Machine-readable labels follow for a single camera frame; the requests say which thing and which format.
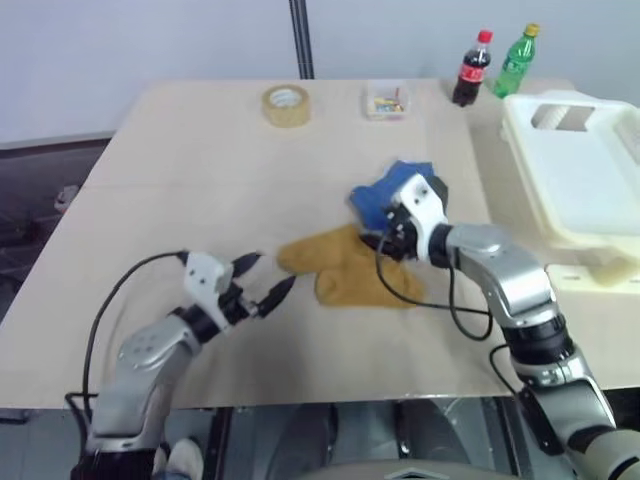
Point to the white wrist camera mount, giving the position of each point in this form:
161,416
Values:
422,205
202,280

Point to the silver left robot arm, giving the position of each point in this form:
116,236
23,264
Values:
145,350

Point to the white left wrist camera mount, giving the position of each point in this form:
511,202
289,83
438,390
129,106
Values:
202,280

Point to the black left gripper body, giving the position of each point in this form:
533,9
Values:
237,302

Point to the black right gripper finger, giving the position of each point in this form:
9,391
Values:
375,243

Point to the clear box of coloured bits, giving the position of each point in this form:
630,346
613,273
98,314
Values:
387,105

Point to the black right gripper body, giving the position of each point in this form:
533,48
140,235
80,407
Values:
400,230

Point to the green bottle with yellow cap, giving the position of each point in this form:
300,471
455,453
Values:
515,60

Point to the blue sock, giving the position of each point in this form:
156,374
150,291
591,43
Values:
372,200

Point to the white shoe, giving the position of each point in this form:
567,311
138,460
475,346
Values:
182,457

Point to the brown packing tape roll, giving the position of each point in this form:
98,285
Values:
287,117

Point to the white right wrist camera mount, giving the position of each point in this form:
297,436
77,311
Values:
422,205

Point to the cola bottle with red cap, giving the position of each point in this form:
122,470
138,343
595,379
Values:
470,75

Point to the white plastic basket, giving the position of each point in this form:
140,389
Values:
575,175

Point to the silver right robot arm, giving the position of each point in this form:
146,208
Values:
520,285

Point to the black table leg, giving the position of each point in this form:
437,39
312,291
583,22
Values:
511,440
221,442

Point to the black vertical post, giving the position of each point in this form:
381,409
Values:
303,40

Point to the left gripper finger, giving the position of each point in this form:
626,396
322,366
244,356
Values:
247,262
275,295

